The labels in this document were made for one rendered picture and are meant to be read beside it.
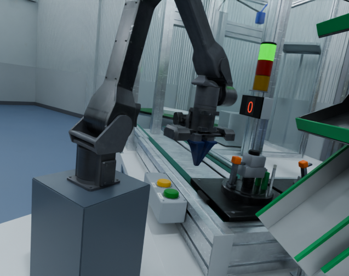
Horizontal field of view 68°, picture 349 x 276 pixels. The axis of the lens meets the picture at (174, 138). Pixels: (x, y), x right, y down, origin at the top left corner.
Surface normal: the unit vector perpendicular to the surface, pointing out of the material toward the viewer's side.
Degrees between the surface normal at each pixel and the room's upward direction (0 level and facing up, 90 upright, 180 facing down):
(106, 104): 68
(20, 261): 0
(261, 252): 90
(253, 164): 90
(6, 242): 0
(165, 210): 90
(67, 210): 90
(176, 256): 0
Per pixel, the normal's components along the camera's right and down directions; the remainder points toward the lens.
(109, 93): -0.57, -0.31
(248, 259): 0.30, 0.22
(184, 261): 0.13, -0.97
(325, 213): -0.61, -0.76
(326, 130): -0.95, 0.32
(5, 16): 0.81, 0.22
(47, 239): -0.58, 0.08
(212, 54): 0.44, -0.12
